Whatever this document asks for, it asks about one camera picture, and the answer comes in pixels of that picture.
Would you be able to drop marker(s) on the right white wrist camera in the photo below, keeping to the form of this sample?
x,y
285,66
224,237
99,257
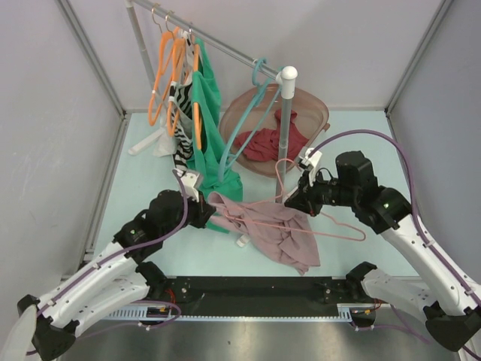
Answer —
x,y
310,162

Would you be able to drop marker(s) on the teal hanger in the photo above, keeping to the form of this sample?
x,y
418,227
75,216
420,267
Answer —
x,y
228,158

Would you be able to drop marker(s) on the green tank top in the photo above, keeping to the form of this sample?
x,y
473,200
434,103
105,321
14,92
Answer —
x,y
207,142

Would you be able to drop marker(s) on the red garment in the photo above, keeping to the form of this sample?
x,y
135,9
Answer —
x,y
264,144

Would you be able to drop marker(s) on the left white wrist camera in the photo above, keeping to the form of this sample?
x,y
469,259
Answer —
x,y
191,181

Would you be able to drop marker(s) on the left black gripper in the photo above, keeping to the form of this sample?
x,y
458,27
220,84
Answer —
x,y
203,210

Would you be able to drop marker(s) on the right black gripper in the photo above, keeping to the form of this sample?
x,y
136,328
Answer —
x,y
304,198

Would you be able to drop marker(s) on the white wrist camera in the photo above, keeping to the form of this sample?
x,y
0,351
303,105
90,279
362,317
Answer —
x,y
191,181
310,162

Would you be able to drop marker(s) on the grey clothes rack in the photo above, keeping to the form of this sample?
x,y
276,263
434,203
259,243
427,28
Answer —
x,y
285,77

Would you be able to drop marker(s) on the white garment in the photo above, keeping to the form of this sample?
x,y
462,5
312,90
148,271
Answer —
x,y
166,145

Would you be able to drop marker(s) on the mauve pink tank top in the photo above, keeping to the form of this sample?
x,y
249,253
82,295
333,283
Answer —
x,y
282,234

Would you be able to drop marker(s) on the brown plastic basket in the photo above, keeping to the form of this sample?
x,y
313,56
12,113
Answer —
x,y
312,119

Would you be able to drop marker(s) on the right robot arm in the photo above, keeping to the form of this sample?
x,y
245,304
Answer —
x,y
449,302

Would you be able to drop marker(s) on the black white striped top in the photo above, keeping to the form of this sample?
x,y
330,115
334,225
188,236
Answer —
x,y
183,102

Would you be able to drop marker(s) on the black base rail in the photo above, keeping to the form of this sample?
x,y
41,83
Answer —
x,y
264,296

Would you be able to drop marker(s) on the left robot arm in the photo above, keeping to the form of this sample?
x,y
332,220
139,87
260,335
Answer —
x,y
119,275

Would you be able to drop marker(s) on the white cable duct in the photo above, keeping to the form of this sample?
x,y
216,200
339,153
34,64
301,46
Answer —
x,y
156,314

